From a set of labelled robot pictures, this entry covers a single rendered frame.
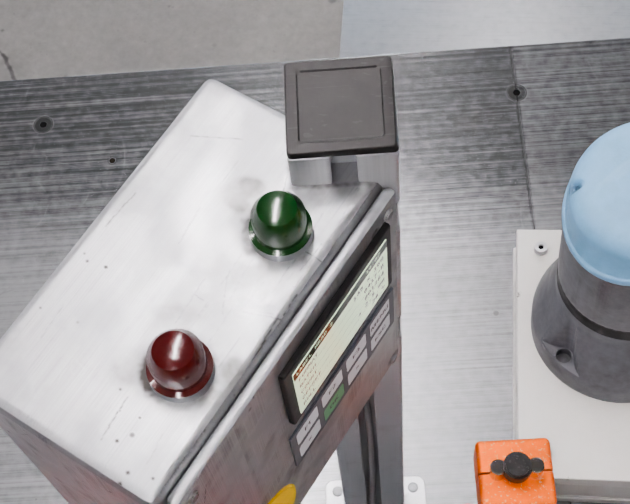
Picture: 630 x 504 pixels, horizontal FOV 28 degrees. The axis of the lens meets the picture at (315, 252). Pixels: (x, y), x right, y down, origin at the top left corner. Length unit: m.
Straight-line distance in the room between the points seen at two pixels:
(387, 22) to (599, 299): 0.49
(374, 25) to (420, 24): 0.05
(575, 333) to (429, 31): 0.43
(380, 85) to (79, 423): 0.18
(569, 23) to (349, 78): 0.88
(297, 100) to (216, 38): 1.91
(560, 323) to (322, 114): 0.59
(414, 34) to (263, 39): 1.07
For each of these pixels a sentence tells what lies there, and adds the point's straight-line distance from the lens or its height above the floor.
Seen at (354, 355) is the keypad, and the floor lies 1.38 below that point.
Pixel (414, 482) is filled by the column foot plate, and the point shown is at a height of 0.83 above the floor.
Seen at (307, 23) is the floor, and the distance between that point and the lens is 2.42.
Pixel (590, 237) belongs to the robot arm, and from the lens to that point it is 0.94.
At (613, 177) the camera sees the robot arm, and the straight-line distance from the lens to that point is 0.95.
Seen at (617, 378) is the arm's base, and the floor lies 0.93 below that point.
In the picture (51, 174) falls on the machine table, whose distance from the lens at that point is 1.32.
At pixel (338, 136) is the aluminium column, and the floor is 1.50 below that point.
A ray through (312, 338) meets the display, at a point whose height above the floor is 1.46.
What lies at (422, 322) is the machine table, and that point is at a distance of 1.19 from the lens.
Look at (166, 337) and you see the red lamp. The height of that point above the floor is 1.50.
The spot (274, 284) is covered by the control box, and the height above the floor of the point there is 1.47.
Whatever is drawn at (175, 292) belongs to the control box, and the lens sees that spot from 0.50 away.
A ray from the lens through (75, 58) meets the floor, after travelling 2.45.
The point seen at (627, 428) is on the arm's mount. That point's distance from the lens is 1.10.
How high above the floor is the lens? 1.92
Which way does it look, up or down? 63 degrees down
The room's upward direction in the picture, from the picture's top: 8 degrees counter-clockwise
